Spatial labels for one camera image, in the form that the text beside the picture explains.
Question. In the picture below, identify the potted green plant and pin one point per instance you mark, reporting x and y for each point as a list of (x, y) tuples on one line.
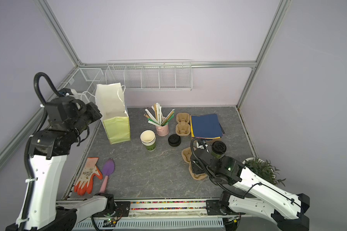
[(264, 169)]

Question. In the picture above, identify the white wrapped straw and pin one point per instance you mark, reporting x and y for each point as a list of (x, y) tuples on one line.
[(158, 113)]

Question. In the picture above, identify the illustrated paper bag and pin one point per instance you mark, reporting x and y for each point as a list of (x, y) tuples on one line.
[(109, 98)]

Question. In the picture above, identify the brown pulp cup carrier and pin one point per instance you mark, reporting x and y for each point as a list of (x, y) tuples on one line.
[(186, 155)]

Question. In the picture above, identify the green paper coffee cup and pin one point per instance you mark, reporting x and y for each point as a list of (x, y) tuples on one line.
[(217, 156)]

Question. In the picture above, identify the long white wire shelf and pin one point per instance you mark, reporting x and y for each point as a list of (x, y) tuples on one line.
[(164, 74)]

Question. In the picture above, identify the green wrapped straw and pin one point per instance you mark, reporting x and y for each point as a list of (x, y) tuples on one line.
[(168, 118)]

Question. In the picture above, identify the black cup lid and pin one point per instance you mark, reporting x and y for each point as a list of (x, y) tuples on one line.
[(219, 148)]

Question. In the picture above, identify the purple pink garden trowel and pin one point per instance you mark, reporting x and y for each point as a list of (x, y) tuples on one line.
[(107, 170)]

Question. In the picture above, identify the pink straw holder cup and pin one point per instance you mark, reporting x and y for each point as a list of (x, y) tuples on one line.
[(162, 130)]

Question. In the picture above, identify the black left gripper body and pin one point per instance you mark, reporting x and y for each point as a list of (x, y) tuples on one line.
[(90, 115)]

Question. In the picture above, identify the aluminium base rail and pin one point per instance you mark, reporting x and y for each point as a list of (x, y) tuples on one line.
[(156, 214)]

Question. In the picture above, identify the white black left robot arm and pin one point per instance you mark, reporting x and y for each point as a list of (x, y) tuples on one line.
[(64, 119)]

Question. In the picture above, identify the stack of paper cups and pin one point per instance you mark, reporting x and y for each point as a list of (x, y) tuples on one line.
[(148, 139)]

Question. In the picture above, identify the stack of pulp carriers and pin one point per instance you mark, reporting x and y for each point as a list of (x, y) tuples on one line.
[(183, 124)]

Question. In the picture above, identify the small white mesh basket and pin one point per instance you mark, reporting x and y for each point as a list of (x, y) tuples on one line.
[(83, 83)]

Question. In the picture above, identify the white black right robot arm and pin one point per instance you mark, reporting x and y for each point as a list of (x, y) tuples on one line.
[(246, 192)]

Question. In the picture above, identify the red white glove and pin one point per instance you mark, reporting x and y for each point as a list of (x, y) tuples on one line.
[(84, 183)]

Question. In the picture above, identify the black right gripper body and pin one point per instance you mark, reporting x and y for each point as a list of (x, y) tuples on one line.
[(196, 170)]

